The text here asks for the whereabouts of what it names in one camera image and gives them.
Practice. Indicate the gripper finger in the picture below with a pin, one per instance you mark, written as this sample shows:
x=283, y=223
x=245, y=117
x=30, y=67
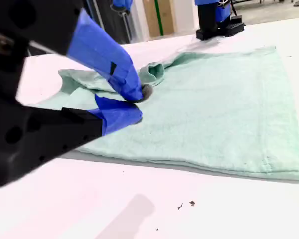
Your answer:
x=64, y=129
x=99, y=49

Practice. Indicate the pale green T-shirt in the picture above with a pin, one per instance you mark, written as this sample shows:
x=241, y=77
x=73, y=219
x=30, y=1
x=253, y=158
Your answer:
x=201, y=112

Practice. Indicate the blue part on metal stand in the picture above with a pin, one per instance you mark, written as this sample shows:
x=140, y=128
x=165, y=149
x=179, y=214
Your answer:
x=122, y=6

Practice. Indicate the green rod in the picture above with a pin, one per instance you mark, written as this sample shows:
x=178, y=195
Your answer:
x=159, y=17

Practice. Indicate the brown board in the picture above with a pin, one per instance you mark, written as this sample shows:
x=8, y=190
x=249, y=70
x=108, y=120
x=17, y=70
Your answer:
x=168, y=15

